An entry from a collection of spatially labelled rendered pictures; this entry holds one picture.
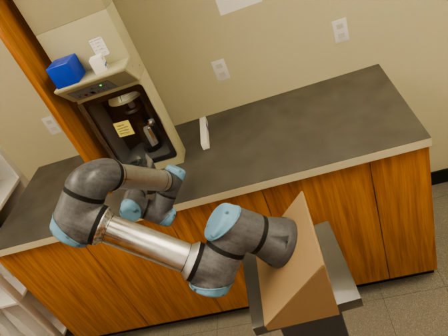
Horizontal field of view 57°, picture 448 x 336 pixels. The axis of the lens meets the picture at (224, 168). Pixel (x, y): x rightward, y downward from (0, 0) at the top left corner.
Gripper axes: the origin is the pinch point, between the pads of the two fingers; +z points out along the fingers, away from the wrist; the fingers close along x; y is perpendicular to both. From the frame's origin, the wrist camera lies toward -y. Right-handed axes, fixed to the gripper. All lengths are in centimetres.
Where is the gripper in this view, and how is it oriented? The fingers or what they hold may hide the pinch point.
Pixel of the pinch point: (148, 160)
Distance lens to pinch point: 175.5
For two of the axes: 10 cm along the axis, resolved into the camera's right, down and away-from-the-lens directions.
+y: -3.3, -7.6, -5.6
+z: 0.2, -6.0, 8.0
